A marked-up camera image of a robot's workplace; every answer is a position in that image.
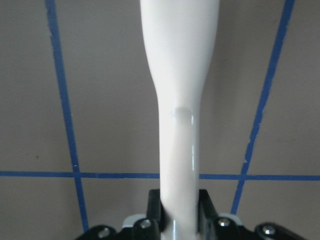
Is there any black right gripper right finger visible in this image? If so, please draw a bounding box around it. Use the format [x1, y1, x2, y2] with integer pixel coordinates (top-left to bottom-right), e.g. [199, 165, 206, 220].
[198, 189, 218, 232]

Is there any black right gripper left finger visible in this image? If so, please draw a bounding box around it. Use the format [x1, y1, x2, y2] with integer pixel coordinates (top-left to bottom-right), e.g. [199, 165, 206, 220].
[146, 189, 165, 232]

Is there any beige hand brush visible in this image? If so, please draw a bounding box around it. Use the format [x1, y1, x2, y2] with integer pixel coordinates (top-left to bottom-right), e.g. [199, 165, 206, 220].
[140, 0, 220, 240]

